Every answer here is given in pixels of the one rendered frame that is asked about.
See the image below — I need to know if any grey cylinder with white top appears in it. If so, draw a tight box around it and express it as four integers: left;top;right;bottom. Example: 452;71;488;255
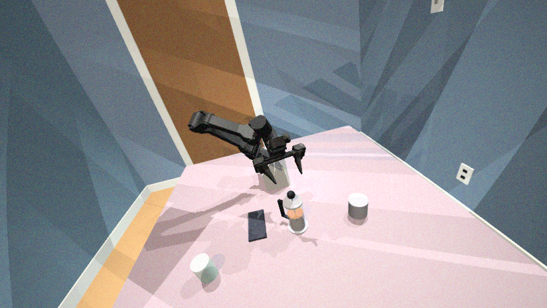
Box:
348;193;368;220

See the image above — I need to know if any glass french press with black knob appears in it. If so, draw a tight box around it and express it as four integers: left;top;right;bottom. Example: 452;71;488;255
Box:
277;191;308;234

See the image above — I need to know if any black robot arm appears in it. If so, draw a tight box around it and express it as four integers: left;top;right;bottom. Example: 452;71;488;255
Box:
188;110;291;160

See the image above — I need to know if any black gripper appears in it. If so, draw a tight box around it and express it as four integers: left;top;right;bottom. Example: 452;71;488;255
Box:
252;137;306;184

